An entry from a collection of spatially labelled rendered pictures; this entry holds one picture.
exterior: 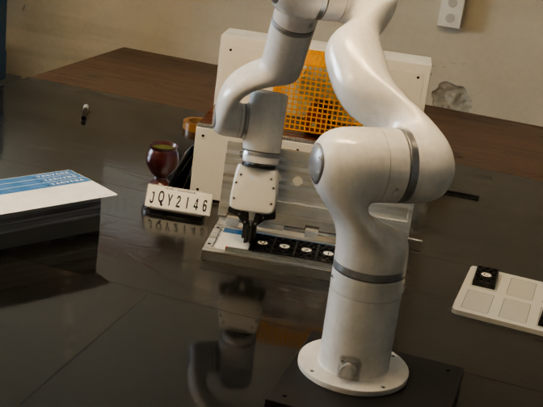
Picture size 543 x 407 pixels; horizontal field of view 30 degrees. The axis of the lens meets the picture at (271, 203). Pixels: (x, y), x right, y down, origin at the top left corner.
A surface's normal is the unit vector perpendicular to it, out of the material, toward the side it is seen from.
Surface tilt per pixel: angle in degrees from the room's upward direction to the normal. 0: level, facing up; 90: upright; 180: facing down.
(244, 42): 90
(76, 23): 90
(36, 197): 0
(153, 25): 90
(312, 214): 81
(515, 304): 0
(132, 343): 0
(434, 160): 61
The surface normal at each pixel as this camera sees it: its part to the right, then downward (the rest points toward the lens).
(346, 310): -0.58, 0.20
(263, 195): -0.11, 0.11
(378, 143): 0.27, -0.55
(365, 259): -0.24, 0.33
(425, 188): 0.24, 0.61
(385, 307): 0.51, 0.33
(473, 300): 0.12, -0.94
